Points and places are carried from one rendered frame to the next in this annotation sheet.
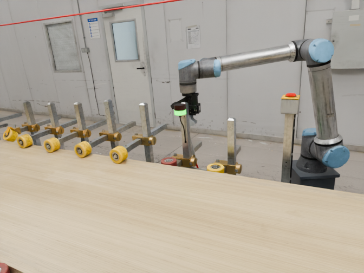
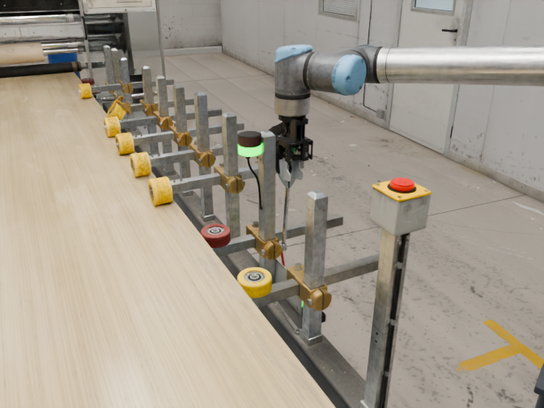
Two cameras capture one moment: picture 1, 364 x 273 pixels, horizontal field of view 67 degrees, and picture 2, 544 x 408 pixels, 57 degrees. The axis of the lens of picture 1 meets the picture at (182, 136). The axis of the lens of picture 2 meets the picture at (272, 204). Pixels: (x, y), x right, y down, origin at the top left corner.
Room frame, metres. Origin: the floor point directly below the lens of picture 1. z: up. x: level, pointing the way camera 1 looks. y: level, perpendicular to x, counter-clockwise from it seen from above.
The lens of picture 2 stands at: (0.40, -0.75, 1.56)
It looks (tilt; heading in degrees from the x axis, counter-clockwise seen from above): 26 degrees down; 36
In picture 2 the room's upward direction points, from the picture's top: straight up
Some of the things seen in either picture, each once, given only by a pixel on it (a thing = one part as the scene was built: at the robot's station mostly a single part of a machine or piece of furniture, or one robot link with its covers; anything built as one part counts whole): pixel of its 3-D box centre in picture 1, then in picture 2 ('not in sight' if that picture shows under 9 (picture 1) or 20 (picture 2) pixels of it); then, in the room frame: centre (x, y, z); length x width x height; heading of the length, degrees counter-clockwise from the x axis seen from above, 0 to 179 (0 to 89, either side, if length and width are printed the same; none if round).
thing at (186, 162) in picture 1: (183, 161); (262, 241); (1.38, 0.00, 0.85); 0.13 x 0.06 x 0.05; 63
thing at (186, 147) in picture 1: (186, 145); (266, 215); (1.38, -0.02, 0.94); 0.03 x 0.03 x 0.48; 63
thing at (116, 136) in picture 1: (110, 136); (201, 155); (1.61, 0.44, 0.95); 0.13 x 0.06 x 0.05; 63
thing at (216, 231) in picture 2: (169, 169); (216, 247); (1.27, 0.08, 0.85); 0.08 x 0.08 x 0.11
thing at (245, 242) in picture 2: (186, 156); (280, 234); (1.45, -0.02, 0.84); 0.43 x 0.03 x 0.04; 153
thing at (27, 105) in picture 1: (34, 133); (150, 116); (1.95, 1.09, 0.90); 0.03 x 0.03 x 0.48; 63
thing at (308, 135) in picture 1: (314, 142); not in sight; (1.66, -0.87, 0.79); 0.17 x 0.15 x 0.18; 3
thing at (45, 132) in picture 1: (56, 128); (168, 117); (1.88, 0.89, 0.95); 0.50 x 0.04 x 0.04; 153
